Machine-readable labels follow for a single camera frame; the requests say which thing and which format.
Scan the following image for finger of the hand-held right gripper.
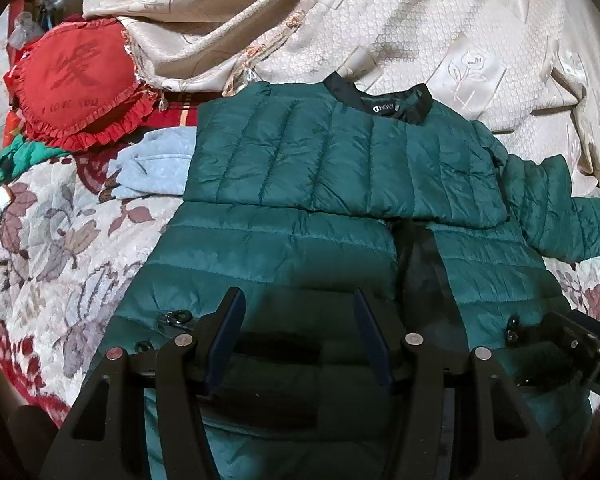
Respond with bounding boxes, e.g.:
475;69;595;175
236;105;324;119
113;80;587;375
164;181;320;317
516;311;600;388

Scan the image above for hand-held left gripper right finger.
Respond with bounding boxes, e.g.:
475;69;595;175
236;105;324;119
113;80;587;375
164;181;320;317
352;287;566;480

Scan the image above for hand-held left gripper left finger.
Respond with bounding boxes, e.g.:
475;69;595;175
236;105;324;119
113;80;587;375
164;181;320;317
40;287;247;480

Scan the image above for green quilted puffer jacket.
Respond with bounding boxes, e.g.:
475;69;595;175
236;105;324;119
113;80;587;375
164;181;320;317
87;72;600;480

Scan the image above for floral quilt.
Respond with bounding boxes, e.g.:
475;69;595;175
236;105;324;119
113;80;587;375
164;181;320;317
0;95;600;441

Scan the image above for light blue sweater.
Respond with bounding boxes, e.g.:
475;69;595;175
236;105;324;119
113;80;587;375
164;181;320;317
109;127;199;201

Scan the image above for green cloth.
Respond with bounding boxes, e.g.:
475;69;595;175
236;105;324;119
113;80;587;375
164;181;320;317
0;137;57;202

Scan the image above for red ruffled cushion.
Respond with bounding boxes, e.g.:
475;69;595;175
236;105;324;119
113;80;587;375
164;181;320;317
3;16;172;154

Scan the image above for beige patterned cloth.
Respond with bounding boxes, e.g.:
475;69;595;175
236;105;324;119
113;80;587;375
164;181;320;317
82;0;600;201

